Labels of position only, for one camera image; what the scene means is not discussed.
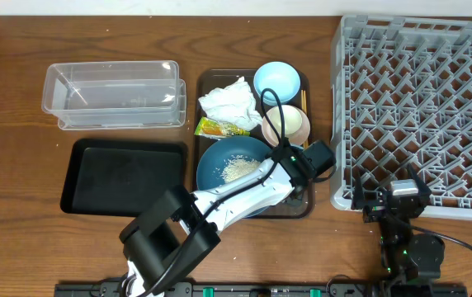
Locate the wooden chopstick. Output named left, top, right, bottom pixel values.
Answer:
left=300, top=90, right=309, bottom=149

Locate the grey dishwasher rack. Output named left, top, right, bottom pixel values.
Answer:
left=330, top=15, right=472, bottom=220

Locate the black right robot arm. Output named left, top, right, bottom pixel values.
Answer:
left=352, top=165, right=445, bottom=296

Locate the yellow snack wrapper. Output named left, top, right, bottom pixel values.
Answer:
left=194, top=117, right=250, bottom=139

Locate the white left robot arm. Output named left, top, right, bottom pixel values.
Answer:
left=120, top=145, right=333, bottom=296

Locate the dark blue plate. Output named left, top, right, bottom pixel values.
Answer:
left=196, top=135, right=274, bottom=219

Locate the light blue bowl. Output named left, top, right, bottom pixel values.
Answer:
left=253, top=61, right=301, bottom=104

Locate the pile of rice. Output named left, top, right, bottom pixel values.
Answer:
left=221, top=156, right=261, bottom=183

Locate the brown serving tray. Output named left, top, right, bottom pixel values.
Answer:
left=191, top=68, right=316, bottom=220

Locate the crumpled white napkin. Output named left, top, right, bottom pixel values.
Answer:
left=199, top=77, right=262, bottom=131

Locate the black waste tray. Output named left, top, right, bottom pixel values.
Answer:
left=60, top=139, right=186, bottom=217

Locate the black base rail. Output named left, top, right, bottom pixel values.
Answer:
left=54, top=281, right=467, bottom=297

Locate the clear plastic bin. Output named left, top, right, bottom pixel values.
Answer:
left=41, top=60, right=186, bottom=130

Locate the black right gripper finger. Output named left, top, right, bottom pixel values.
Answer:
left=351, top=169, right=366, bottom=210
left=407, top=164, right=432, bottom=195

